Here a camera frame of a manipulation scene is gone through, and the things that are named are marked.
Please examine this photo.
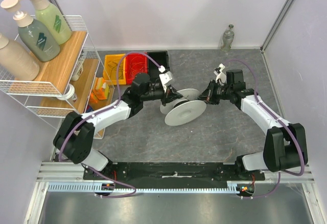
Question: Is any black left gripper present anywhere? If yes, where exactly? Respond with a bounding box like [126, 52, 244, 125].
[141, 85, 182, 106]

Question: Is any white perforated cable spool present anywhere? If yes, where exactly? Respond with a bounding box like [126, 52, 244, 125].
[160, 88, 206, 126]

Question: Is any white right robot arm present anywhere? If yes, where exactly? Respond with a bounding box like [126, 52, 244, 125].
[199, 65, 308, 180]

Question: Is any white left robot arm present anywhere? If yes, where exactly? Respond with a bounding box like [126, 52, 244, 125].
[53, 71, 182, 180]

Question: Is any black parts bin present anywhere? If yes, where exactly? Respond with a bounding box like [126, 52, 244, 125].
[147, 51, 170, 82]

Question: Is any red parts bin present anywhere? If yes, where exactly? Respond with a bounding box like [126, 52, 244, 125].
[125, 54, 148, 85]

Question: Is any clear glass bottle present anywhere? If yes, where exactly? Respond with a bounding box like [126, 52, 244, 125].
[221, 24, 235, 52]

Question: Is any orange snack box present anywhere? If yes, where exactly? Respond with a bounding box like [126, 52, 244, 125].
[89, 77, 109, 104]

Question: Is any yellow parts bin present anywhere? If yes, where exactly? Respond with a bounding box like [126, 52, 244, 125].
[103, 54, 126, 85]

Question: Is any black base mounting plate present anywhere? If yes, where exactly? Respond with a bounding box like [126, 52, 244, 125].
[83, 161, 265, 183]

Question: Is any white yogurt cup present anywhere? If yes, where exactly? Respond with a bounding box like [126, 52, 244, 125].
[71, 57, 85, 81]

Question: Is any white paper cup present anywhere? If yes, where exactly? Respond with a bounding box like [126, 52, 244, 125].
[57, 84, 78, 103]

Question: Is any grey-green pump bottle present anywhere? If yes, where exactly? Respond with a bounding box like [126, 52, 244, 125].
[1, 0, 60, 62]

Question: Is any light green pump bottle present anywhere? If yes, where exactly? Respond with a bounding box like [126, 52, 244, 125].
[30, 0, 72, 45]

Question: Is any beige pump bottle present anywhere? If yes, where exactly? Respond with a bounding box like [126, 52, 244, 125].
[1, 33, 40, 81]

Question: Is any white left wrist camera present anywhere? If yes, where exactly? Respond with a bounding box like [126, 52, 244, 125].
[158, 65, 174, 91]

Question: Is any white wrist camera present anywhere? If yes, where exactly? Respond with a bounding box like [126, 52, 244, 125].
[158, 65, 174, 91]
[214, 63, 226, 83]

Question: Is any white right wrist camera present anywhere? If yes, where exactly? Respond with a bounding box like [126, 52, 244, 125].
[214, 63, 226, 83]

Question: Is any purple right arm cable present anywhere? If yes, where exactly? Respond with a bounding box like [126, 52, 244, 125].
[223, 59, 307, 201]

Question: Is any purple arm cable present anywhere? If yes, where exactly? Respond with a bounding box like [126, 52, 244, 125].
[223, 59, 307, 201]
[58, 52, 164, 199]

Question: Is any white wire wooden shelf rack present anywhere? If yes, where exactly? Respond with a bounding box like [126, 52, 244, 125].
[0, 15, 114, 140]

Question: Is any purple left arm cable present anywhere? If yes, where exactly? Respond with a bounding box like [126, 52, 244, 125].
[58, 52, 164, 199]

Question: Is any grey slotted cable duct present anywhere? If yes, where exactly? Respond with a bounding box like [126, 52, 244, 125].
[47, 182, 242, 193]

